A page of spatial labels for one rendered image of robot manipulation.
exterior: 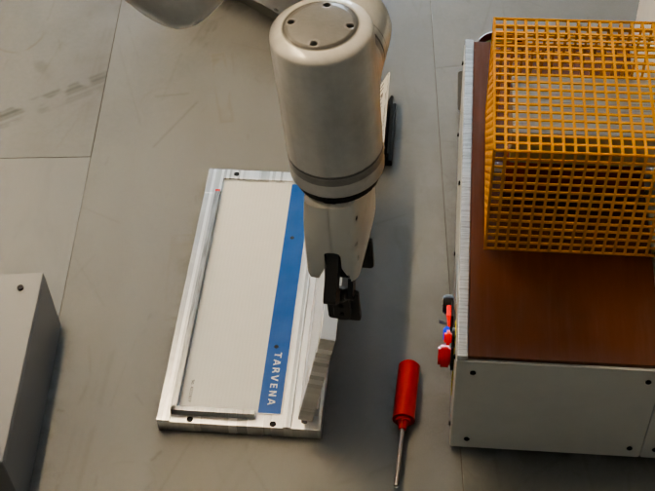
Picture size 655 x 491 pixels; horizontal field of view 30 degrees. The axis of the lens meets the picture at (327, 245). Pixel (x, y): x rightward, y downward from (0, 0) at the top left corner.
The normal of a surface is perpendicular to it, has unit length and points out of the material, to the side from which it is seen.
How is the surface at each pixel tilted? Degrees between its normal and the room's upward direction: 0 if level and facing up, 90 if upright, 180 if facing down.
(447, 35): 0
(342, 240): 84
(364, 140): 88
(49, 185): 0
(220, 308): 0
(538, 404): 90
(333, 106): 89
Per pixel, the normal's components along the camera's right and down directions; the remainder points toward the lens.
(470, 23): -0.04, -0.65
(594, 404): -0.09, 0.76
